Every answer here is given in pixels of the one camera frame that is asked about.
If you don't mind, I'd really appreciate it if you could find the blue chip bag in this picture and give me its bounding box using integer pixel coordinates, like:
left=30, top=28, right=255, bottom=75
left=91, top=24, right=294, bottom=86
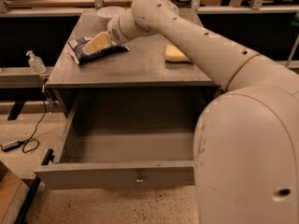
left=68, top=37, right=129, bottom=66

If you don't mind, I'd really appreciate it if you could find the yellow sponge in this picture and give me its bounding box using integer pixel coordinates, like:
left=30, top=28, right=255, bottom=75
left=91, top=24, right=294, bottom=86
left=165, top=45, right=191, bottom=63

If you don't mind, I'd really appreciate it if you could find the grey wooden cabinet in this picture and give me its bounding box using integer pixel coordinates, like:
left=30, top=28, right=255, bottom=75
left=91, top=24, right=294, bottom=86
left=45, top=7, right=223, bottom=119

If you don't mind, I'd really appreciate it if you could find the black power adapter with cable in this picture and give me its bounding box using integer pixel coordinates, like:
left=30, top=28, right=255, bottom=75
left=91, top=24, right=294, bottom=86
left=0, top=102, right=47, bottom=154

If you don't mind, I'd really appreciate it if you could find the brown cardboard box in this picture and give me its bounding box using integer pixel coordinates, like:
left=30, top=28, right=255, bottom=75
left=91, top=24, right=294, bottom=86
left=0, top=162, right=29, bottom=224

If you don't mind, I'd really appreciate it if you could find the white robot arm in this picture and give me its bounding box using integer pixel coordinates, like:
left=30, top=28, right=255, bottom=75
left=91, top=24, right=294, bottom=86
left=84, top=0, right=299, bottom=224

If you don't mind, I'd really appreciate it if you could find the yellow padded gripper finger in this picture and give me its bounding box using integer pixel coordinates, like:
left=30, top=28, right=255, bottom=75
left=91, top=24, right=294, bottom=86
left=82, top=32, right=112, bottom=55

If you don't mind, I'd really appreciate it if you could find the white ceramic bowl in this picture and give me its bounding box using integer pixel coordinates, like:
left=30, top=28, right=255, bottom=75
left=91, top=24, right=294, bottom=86
left=96, top=6, right=125, bottom=22

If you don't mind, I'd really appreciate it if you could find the grey open top drawer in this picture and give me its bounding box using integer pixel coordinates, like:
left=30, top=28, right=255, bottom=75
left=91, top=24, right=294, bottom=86
left=36, top=87, right=202, bottom=189

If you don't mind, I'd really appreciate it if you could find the left clear sanitizer bottle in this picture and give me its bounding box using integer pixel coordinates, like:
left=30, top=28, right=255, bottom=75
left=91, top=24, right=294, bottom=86
left=26, top=50, right=47, bottom=74

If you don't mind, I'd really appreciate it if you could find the black metal frame bar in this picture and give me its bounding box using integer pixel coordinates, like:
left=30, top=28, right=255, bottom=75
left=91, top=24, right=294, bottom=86
left=14, top=148, right=54, bottom=224

